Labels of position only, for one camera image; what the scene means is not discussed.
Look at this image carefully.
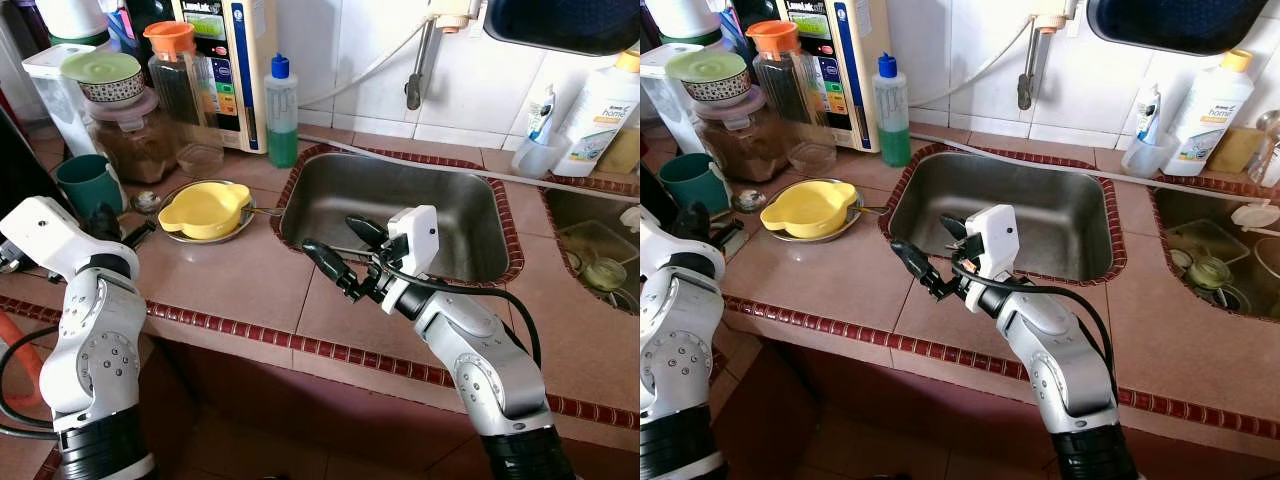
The yellow plastic bowl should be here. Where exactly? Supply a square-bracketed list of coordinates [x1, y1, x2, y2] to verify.
[760, 180, 859, 239]
[158, 182, 253, 241]

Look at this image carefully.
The teal mug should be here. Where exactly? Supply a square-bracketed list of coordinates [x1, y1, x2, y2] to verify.
[658, 152, 731, 216]
[55, 153, 129, 221]

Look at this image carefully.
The steel sink basin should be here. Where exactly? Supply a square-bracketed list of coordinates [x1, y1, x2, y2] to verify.
[545, 185, 641, 311]
[1155, 185, 1280, 321]
[280, 152, 511, 283]
[888, 152, 1116, 283]

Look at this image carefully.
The brown powder jar pink lid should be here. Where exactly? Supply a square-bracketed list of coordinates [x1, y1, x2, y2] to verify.
[85, 88, 183, 184]
[695, 85, 791, 183]

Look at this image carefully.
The small clear glass dish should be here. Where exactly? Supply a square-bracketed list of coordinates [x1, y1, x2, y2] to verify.
[177, 143, 227, 179]
[787, 142, 839, 178]

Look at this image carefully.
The small green glass cup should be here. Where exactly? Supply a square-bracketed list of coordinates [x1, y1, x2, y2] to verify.
[583, 257, 629, 294]
[1188, 255, 1233, 293]

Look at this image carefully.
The clear rectangular food container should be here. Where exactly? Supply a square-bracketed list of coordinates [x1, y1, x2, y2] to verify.
[558, 218, 629, 276]
[1165, 218, 1251, 276]

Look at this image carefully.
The yellow sponge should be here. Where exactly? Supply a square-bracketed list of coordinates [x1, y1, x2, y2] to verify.
[598, 125, 641, 176]
[1205, 125, 1266, 176]

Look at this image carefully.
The white counter pipe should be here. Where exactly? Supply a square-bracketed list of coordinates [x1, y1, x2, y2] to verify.
[910, 133, 1280, 196]
[300, 133, 641, 196]

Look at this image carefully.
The green dish soap bottle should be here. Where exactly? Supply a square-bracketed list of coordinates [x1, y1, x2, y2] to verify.
[873, 53, 912, 168]
[264, 53, 300, 169]

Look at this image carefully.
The clear white water jug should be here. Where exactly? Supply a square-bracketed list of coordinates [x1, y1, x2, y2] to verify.
[640, 42, 706, 156]
[22, 44, 101, 158]

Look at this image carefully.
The patterned ceramic bowl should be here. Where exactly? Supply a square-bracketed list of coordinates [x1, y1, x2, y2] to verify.
[680, 70, 753, 104]
[78, 72, 147, 105]

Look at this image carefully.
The white detergent bottle orange cap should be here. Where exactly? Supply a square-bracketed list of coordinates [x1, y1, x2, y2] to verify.
[1163, 48, 1256, 178]
[553, 50, 641, 178]

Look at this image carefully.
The clear pitcher orange lid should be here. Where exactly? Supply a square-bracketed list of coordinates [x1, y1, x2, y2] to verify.
[745, 20, 836, 151]
[143, 20, 226, 151]

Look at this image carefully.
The green plastic lid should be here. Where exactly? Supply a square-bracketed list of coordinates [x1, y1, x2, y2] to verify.
[60, 50, 144, 85]
[665, 48, 748, 83]

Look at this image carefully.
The clear plastic cup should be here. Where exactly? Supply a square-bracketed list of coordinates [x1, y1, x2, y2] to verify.
[510, 133, 571, 181]
[1120, 132, 1181, 179]

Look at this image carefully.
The beige water ioniser appliance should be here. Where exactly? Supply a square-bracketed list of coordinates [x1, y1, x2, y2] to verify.
[775, 0, 891, 154]
[170, 0, 266, 154]

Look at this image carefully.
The small white blue tube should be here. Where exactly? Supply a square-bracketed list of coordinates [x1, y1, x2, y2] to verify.
[527, 85, 557, 146]
[1135, 83, 1164, 146]

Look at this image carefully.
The white jar green base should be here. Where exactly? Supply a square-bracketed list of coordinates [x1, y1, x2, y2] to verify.
[650, 0, 723, 46]
[35, 0, 113, 49]

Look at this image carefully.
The dark blue basin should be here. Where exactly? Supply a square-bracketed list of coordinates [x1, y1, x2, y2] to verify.
[483, 0, 641, 57]
[1087, 0, 1271, 57]

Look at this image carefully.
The steel ladle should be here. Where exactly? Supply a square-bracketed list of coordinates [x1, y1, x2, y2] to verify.
[1255, 108, 1280, 186]

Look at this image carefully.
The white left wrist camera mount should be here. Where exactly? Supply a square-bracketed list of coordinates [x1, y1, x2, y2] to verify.
[640, 220, 701, 283]
[0, 196, 113, 283]

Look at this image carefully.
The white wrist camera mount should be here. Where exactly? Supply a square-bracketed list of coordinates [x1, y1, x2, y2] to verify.
[965, 204, 1019, 291]
[640, 220, 701, 283]
[0, 196, 113, 283]
[383, 204, 441, 313]

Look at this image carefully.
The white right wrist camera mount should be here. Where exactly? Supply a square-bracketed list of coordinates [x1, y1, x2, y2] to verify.
[383, 204, 441, 313]
[965, 204, 1019, 291]

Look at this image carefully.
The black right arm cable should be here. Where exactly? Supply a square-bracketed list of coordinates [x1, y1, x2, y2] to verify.
[375, 255, 546, 371]
[950, 255, 1119, 401]

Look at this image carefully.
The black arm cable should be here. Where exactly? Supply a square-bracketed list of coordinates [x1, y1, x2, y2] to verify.
[375, 255, 546, 371]
[0, 325, 61, 441]
[950, 255, 1119, 401]

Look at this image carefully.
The orange hose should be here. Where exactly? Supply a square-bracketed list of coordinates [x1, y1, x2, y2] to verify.
[0, 308, 49, 411]

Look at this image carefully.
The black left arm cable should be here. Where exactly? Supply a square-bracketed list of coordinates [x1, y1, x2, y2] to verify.
[0, 325, 61, 441]

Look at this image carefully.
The white water hose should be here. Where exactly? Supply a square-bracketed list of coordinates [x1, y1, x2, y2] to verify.
[298, 18, 433, 109]
[908, 18, 1041, 109]

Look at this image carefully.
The grey wall faucet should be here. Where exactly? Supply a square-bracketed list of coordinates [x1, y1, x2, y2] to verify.
[405, 0, 481, 111]
[1017, 0, 1081, 111]

